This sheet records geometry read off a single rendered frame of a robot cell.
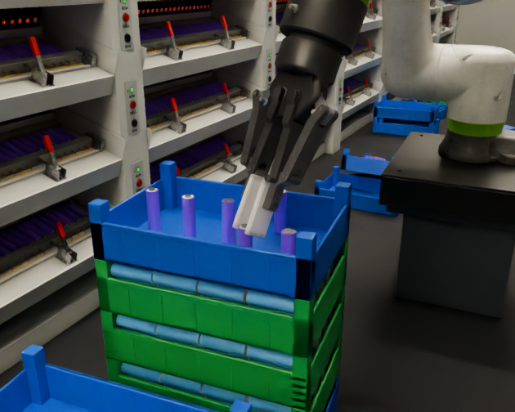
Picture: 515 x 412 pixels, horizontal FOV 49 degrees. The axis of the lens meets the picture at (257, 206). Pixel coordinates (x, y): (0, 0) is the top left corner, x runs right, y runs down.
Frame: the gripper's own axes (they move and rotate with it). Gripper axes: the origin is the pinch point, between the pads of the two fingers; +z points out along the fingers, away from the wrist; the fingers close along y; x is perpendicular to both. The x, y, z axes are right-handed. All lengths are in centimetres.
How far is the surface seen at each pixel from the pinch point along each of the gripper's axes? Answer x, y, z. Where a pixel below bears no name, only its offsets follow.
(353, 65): -155, 134, -59
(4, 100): 14, 56, 0
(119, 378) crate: 0.9, 14.3, 31.2
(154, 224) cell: 1.4, 17.8, 8.6
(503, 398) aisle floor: -67, -12, 23
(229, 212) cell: -2.2, 7.2, 2.7
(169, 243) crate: 6.3, 6.0, 8.0
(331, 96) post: -138, 125, -40
